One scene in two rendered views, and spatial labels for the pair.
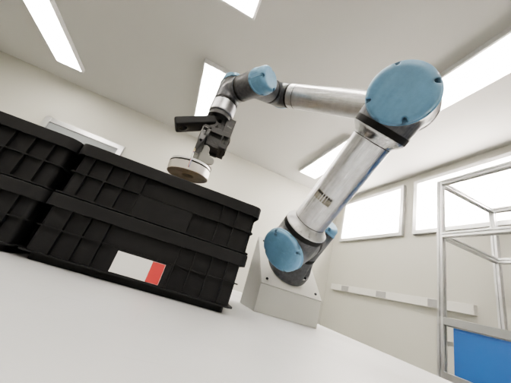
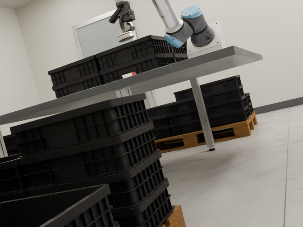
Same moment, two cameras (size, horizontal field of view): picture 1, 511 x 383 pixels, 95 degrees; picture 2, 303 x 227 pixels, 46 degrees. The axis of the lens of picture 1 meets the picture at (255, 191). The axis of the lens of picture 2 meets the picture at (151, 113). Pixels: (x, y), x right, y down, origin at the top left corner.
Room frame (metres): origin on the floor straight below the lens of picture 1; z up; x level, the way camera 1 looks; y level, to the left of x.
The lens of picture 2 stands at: (-1.19, -1.18, 0.56)
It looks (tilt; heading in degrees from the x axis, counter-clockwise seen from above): 2 degrees down; 37
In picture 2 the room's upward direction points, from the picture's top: 15 degrees counter-clockwise
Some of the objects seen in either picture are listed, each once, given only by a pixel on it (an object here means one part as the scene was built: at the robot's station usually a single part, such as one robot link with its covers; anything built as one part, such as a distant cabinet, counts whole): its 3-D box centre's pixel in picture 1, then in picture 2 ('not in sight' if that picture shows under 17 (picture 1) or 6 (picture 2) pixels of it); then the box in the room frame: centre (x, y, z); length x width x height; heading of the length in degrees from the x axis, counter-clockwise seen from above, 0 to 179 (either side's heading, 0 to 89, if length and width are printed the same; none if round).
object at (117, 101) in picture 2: not in sight; (96, 170); (-0.33, -0.23, 0.37); 0.40 x 0.30 x 0.45; 104
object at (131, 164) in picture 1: (178, 199); (132, 47); (0.62, 0.19, 0.92); 0.40 x 0.30 x 0.02; 101
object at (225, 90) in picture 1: (230, 92); not in sight; (0.59, 0.17, 1.29); 0.09 x 0.08 x 0.11; 49
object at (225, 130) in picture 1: (215, 134); (125, 12); (0.60, 0.16, 1.13); 0.09 x 0.08 x 0.12; 101
